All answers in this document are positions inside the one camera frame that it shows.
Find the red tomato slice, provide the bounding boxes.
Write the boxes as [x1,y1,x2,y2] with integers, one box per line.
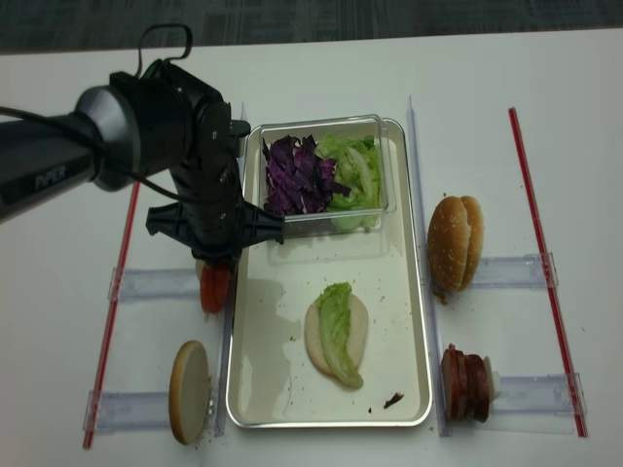
[200,268,222,314]
[214,266,232,307]

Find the green lettuce pieces in box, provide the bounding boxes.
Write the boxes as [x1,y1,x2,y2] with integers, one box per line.
[315,133,381,212]

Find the sesame bun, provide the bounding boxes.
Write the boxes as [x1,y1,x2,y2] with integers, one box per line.
[460,196,485,290]
[427,197,471,291]

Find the left red strip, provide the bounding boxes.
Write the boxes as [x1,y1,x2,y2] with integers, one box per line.
[82,182,140,450]

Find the white patty stand block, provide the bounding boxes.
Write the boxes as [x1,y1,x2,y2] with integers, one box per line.
[483,356,501,404]

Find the clear rail lower right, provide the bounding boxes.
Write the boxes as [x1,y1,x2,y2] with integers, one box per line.
[491,374,586,416]

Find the bottom bun slice on tray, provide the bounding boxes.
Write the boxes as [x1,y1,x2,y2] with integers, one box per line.
[304,294,369,377]

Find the sesame bun top rear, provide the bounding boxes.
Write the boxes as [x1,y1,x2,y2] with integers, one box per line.
[460,196,485,290]

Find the dark food scrap on tray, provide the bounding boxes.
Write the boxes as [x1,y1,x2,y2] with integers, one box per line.
[367,391,404,414]

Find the shredded purple cabbage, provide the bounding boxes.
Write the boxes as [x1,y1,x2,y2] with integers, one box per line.
[262,135,350,217]

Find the clear rail upper left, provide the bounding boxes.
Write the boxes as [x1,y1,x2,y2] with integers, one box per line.
[108,269,200,302]

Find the clear rail upper right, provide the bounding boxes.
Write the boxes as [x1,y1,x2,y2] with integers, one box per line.
[471,254,559,289]

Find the green lettuce leaf on bun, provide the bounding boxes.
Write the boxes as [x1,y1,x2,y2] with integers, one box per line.
[315,282,364,389]

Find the red meat patty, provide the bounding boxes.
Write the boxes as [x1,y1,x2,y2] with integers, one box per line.
[474,357,491,422]
[441,344,468,421]
[464,354,480,419]

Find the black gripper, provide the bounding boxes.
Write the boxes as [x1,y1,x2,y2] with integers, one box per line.
[146,102,284,270]

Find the clear rail lower left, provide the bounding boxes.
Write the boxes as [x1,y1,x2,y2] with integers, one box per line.
[83,391,170,432]

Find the red strip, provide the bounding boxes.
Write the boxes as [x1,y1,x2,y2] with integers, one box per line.
[82,182,140,450]
[508,107,588,438]

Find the upright bun half left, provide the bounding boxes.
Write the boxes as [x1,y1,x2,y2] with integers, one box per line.
[168,341,211,446]

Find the clear rail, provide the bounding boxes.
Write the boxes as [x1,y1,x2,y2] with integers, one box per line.
[471,254,559,289]
[108,269,200,302]
[83,391,170,432]
[491,374,586,416]

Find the sesame bun top front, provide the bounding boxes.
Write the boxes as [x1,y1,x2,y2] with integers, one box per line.
[427,197,471,291]

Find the clear plastic salad box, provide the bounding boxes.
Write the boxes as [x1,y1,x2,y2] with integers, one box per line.
[246,115,396,237]

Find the right clear long divider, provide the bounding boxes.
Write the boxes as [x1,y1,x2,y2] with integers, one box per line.
[406,96,453,438]

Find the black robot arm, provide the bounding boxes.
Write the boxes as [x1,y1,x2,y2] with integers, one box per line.
[1,60,284,264]

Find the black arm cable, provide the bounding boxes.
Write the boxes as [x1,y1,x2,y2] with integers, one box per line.
[0,24,244,205]

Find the right red strip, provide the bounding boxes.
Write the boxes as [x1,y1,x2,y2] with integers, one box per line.
[508,107,588,438]

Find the front red meat patty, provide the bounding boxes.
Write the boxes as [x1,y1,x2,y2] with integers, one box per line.
[441,344,468,421]

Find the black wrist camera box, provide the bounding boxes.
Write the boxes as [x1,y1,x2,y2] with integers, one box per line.
[229,120,251,159]

